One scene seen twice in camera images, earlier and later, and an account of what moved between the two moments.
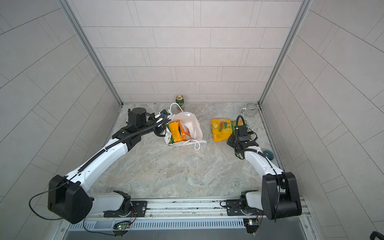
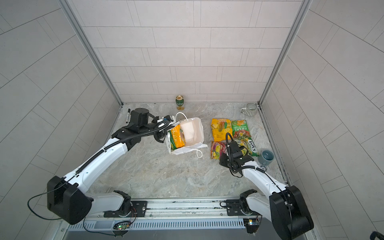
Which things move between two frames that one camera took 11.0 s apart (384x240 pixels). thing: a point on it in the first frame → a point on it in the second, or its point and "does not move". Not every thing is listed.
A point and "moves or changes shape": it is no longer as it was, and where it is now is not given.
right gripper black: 230,141 → 221,161
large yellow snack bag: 221,129 does not move
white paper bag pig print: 192,123 moves or changes shape
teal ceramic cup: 269,154 does not move
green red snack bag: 240,122 does not move
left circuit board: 122,225 does not move
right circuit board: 252,225 does not move
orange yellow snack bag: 176,135 moves or changes shape
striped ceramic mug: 250,110 does not move
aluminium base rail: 204,209 does not move
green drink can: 180,100 does not move
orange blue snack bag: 184,131 → 216,148
